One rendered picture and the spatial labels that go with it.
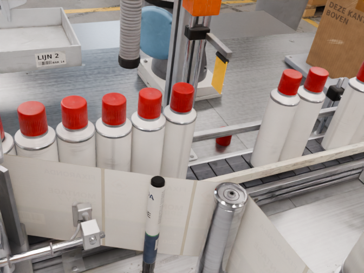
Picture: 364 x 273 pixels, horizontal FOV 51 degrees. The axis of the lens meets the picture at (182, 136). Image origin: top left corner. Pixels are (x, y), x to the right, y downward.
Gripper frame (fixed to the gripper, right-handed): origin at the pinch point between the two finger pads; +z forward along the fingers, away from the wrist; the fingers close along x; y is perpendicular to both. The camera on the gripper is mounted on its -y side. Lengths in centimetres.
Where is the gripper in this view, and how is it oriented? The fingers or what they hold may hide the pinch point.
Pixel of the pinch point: (4, 15)
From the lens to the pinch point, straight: 104.4
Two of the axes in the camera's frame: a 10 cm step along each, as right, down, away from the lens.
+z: 0.4, 9.2, 3.9
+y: 8.6, -2.3, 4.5
